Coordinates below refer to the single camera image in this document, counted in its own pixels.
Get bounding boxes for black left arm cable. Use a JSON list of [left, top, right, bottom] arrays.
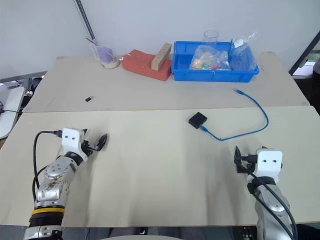
[[31, 129, 63, 202]]

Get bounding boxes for small black box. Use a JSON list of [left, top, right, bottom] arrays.
[[188, 111, 209, 130]]

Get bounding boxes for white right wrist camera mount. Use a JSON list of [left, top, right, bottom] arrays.
[[252, 148, 284, 185]]

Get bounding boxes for clear plastic cup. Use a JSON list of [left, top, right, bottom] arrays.
[[202, 30, 220, 48]]

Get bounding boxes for black metal frame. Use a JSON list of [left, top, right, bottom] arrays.
[[288, 31, 320, 80]]

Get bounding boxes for wooden block with holes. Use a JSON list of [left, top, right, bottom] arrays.
[[151, 42, 173, 72]]

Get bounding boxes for grey flexible metal hose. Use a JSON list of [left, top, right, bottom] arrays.
[[73, 0, 97, 44]]

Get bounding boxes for grey side table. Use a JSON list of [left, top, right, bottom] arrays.
[[0, 70, 49, 98]]

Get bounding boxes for blue cable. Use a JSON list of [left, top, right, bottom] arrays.
[[199, 88, 270, 142]]

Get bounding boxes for red foam block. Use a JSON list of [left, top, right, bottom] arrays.
[[121, 48, 173, 82]]

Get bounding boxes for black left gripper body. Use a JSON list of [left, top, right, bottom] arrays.
[[80, 139, 104, 154]]

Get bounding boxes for clear measuring cup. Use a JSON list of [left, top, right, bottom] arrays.
[[89, 40, 122, 69]]

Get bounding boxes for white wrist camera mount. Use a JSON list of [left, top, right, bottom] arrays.
[[252, 148, 284, 185], [60, 127, 89, 163]]

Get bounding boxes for purple scoop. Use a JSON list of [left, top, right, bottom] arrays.
[[97, 46, 113, 64]]

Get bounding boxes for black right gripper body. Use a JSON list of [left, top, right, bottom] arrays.
[[235, 154, 259, 175]]

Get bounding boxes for clear bag with blue cable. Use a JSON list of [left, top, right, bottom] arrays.
[[228, 31, 260, 73]]

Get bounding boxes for blue plastic bin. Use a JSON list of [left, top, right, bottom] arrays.
[[172, 40, 261, 83]]

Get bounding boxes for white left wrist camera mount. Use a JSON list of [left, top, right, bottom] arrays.
[[60, 127, 89, 163]]

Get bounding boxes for bag of colourful small parts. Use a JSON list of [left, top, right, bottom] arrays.
[[188, 44, 232, 72]]

